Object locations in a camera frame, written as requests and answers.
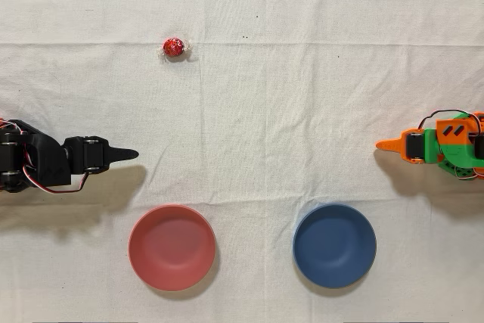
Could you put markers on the red candy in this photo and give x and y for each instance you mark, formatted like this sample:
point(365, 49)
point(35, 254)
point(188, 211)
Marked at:
point(173, 47)

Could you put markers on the white tablecloth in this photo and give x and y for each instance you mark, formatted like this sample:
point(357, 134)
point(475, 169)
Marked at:
point(264, 111)

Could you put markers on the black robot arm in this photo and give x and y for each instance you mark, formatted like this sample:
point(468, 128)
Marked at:
point(45, 156)

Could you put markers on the blue bowl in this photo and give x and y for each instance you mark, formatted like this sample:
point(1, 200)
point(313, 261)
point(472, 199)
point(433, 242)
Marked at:
point(334, 245)

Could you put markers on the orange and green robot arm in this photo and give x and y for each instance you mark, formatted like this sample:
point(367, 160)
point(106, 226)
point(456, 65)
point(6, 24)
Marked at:
point(453, 149)

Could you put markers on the red bowl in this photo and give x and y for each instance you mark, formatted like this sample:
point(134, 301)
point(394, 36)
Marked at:
point(172, 247)

